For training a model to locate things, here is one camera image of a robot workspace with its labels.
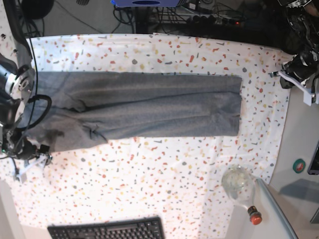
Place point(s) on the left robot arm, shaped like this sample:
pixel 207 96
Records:
pixel 303 18

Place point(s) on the terrazzo pattern tablecloth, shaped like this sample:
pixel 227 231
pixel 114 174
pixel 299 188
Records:
pixel 177 179

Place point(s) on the black keyboard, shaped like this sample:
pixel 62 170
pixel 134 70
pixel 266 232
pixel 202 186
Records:
pixel 148 228

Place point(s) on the green tape roll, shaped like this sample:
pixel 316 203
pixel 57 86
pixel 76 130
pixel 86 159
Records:
pixel 299 166

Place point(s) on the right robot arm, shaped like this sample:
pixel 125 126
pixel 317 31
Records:
pixel 17 80

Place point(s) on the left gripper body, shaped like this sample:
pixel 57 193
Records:
pixel 302 67

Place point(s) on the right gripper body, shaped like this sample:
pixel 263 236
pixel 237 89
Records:
pixel 21 148

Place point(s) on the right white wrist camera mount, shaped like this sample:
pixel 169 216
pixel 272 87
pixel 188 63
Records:
pixel 20 174

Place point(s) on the clear bottle with orange cap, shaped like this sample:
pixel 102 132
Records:
pixel 240 187

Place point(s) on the smartphone at right edge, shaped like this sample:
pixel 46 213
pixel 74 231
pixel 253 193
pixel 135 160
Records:
pixel 314 165

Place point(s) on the blue box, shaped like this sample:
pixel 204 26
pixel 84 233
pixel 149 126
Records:
pixel 152 3

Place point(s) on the grey metal rail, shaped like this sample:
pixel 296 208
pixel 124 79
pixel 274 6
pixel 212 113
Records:
pixel 274 225

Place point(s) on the grey t-shirt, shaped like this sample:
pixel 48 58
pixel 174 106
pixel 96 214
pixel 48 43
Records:
pixel 90 108

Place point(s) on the black power strip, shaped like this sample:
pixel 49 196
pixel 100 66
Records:
pixel 215 19

